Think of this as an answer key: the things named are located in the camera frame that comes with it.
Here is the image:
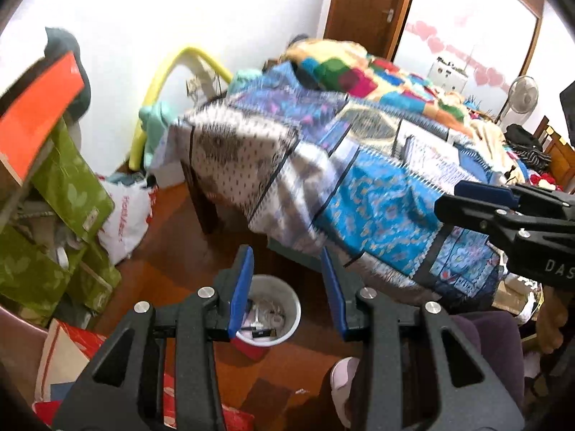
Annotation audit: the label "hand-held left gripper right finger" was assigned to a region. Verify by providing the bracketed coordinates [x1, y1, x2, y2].
[320, 248, 526, 431]

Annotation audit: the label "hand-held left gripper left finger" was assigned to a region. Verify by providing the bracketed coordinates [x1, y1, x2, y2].
[51, 245, 255, 431]

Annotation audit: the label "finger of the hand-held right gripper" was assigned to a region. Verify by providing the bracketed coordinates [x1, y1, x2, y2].
[454, 180, 575, 217]
[435, 194, 575, 287]

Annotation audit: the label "white waste bin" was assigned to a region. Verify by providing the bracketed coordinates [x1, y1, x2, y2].
[234, 274, 303, 347]

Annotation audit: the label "person's right hand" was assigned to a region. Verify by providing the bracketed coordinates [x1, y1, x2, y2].
[537, 285, 567, 355]

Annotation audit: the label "white paper scraps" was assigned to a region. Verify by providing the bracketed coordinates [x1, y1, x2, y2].
[245, 296, 286, 328]

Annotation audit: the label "wooden chair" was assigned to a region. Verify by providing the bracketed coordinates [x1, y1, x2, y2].
[534, 116, 575, 189]

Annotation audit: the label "white standing fan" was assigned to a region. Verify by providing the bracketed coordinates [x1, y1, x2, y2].
[496, 75, 538, 126]

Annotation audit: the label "dark clothes pile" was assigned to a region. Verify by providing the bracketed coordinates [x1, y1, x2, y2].
[505, 123, 551, 171]

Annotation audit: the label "beige blanket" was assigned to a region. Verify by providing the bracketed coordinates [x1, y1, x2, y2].
[471, 119, 526, 180]

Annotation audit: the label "pink slipper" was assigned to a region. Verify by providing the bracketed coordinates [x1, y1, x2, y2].
[330, 357, 360, 427]

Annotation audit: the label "pink heart garland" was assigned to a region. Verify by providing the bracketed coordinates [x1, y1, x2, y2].
[406, 20, 513, 88]

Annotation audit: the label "person's purple trouser leg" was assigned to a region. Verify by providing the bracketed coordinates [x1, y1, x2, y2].
[449, 310, 526, 414]

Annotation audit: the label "blue patterned bedsheet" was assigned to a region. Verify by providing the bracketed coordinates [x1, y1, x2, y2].
[150, 60, 531, 301]

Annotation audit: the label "white machine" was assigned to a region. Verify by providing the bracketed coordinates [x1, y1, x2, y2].
[427, 56, 470, 93]

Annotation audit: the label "white plastic bag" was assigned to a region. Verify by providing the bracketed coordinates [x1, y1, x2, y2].
[96, 177, 153, 265]

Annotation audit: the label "frosted glass sliding door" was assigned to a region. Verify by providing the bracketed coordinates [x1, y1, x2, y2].
[395, 0, 546, 122]

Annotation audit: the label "colourful patchwork blanket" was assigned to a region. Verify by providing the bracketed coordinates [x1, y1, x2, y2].
[285, 38, 472, 122]

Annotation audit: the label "red and cream paper bag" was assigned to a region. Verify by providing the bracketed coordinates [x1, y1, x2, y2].
[33, 319, 109, 414]

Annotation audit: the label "mint green cloth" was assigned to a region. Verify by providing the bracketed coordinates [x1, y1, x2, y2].
[138, 101, 174, 167]

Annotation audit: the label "green leaf-print paper bag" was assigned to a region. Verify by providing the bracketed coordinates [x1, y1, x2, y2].
[0, 224, 122, 319]
[31, 121, 115, 243]

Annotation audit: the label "brown wooden door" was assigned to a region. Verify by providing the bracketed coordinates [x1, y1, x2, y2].
[323, 0, 418, 61]

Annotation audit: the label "brown plastic tub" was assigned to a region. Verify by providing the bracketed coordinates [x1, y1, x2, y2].
[0, 310, 48, 414]

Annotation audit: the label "orange flat box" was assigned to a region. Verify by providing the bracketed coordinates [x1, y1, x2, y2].
[0, 51, 86, 185]

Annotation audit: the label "dark wooden bed frame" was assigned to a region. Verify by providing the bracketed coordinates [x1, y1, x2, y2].
[182, 162, 221, 234]

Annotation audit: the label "yellow padded bed rail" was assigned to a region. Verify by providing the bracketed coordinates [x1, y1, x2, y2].
[128, 45, 234, 169]

